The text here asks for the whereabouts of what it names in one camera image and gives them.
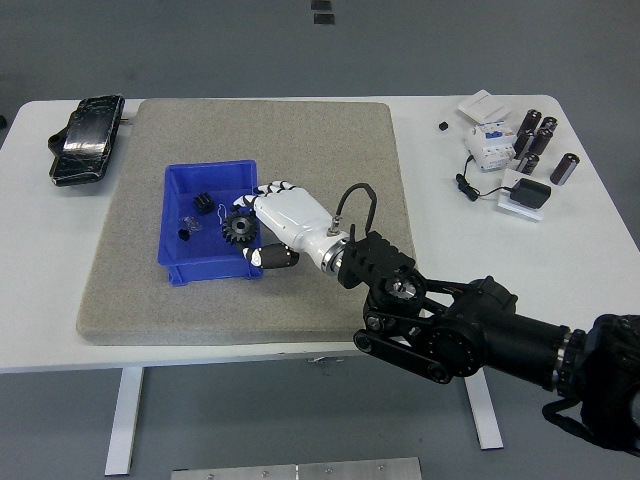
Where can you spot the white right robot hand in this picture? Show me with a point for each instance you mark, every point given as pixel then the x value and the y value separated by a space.
pixel 290 215

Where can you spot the large black gear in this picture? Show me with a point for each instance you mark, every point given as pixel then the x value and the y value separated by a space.
pixel 240 227

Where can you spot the small black gear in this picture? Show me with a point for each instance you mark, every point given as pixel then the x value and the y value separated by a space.
pixel 203 202

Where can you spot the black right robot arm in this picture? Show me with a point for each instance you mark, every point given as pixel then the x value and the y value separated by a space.
pixel 475 340

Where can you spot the blue plastic box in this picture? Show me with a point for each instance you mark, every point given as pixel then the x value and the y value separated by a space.
pixel 200 255

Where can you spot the small black nut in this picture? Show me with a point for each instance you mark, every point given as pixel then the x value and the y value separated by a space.
pixel 184 235

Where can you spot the grey-brown felt mat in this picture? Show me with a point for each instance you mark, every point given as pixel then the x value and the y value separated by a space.
pixel 280 140

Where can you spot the small black cube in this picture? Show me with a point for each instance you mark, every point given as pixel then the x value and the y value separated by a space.
pixel 443 125

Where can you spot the black floor socket cover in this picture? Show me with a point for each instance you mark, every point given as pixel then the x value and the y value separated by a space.
pixel 320 5
pixel 324 19

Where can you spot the white circuit breaker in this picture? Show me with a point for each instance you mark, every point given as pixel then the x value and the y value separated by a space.
pixel 487 147

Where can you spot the black wrapped device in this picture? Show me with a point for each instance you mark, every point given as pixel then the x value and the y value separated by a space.
pixel 85 140

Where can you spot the white socket plate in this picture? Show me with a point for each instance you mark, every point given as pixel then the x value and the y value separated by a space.
pixel 510 209

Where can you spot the black power adapter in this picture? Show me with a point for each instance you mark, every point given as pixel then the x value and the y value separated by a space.
pixel 530 192

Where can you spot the silver metal plate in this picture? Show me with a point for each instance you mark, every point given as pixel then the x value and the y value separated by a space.
pixel 295 471

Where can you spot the white table leg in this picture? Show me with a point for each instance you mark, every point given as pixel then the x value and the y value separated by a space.
pixel 122 420
pixel 485 420

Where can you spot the white wall switch panel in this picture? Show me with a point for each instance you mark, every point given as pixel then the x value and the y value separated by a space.
pixel 482 106

